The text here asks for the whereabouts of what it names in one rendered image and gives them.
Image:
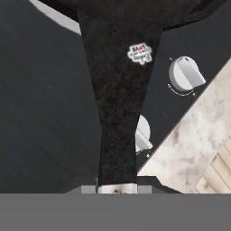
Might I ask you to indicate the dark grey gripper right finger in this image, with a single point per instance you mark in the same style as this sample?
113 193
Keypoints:
145 189

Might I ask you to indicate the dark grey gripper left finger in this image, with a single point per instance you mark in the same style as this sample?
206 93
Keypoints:
88 189

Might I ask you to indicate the black cast iron pan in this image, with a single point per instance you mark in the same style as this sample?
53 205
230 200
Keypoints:
120 105

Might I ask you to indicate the black hob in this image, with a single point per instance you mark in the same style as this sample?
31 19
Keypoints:
39 108

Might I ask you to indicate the white hob knob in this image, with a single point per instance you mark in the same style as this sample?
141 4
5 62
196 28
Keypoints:
143 135
184 73

